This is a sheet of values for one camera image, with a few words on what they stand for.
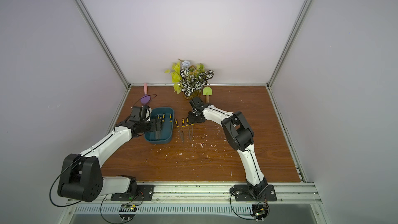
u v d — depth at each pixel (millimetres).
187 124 973
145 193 728
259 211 698
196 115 753
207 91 1157
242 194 724
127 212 715
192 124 975
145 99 1137
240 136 557
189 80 879
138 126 645
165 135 921
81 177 416
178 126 966
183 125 975
